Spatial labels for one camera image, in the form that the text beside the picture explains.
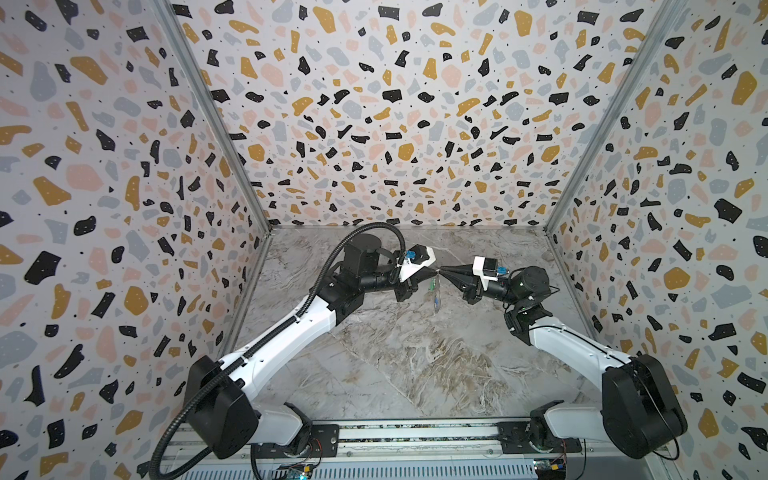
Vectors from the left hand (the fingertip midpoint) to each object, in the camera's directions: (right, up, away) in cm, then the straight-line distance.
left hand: (438, 266), depth 68 cm
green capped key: (-1, -4, +2) cm, 5 cm away
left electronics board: (-32, -49, +2) cm, 58 cm away
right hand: (+1, 0, 0) cm, 2 cm away
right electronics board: (+28, -49, +4) cm, 56 cm away
